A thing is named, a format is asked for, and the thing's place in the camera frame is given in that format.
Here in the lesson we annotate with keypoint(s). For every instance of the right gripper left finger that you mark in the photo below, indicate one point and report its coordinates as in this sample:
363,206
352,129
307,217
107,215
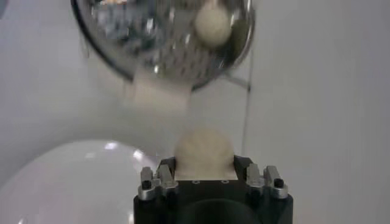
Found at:
163,179

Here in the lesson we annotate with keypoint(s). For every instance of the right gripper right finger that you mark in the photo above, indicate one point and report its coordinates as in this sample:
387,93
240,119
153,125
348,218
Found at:
253,176

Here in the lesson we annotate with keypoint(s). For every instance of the white steamed baozi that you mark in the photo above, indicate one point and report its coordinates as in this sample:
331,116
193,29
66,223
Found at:
204,152
213,27

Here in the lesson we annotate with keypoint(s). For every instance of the stainless steel steamer basket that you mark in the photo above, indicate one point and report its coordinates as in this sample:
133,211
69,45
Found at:
152,45

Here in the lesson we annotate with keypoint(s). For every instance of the white round plate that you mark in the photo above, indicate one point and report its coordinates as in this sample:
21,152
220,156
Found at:
76,182

